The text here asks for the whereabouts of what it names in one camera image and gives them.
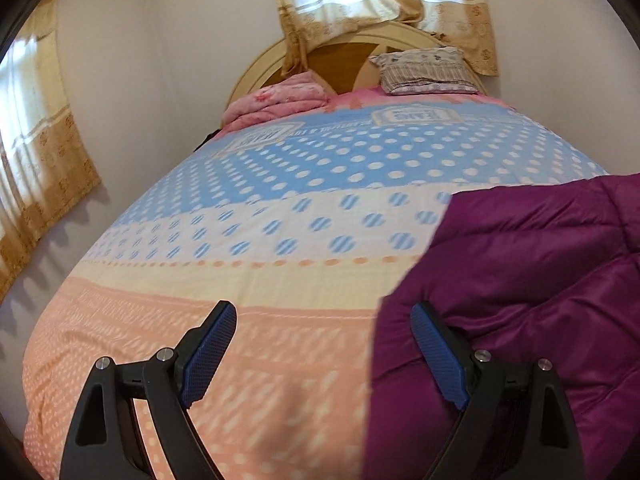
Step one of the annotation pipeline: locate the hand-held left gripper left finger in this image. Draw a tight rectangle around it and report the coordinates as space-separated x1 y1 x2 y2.
60 300 237 480

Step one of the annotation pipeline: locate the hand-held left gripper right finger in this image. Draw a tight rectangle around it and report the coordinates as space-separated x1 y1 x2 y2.
410 301 588 480

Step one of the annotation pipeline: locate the purple puffer jacket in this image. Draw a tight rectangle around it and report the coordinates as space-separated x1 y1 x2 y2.
365 172 640 480

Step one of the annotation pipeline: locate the dotted pastel bedspread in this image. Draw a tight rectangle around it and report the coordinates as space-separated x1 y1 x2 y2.
22 87 621 480

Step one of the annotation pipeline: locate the beige side window curtain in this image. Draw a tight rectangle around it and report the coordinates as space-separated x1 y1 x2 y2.
0 0 103 303

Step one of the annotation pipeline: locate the pink folded quilt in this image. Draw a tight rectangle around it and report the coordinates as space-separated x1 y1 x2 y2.
221 71 333 133

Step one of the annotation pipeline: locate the patterned pillow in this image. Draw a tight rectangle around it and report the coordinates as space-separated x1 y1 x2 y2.
369 46 478 96

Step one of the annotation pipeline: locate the cream wooden headboard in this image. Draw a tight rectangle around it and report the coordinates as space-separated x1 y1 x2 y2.
232 27 488 111

